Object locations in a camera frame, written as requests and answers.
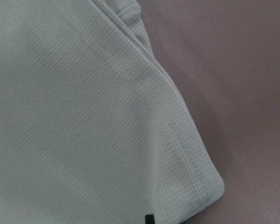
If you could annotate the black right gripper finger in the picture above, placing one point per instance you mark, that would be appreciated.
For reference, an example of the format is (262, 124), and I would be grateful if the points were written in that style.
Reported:
(149, 219)

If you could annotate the olive green long-sleeve shirt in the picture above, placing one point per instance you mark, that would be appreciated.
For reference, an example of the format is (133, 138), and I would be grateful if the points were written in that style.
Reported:
(93, 130)

